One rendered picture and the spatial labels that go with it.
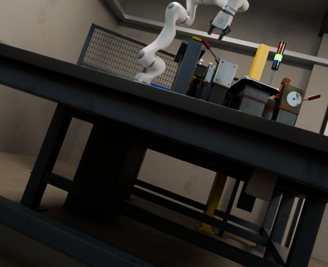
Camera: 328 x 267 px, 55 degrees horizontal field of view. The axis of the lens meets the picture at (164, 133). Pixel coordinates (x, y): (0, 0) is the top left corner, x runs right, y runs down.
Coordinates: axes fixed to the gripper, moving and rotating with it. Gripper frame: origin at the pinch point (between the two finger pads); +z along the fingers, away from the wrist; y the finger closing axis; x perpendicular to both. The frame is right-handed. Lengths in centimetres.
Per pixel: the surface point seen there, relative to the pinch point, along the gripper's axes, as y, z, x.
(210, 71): 24.0, 19.2, -21.6
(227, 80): 46, 18, -39
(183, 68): 24, 23, -45
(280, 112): 70, 18, -21
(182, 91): 30, 33, -45
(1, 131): -181, 190, -4
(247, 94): 56, 18, -35
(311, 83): -10, -22, 266
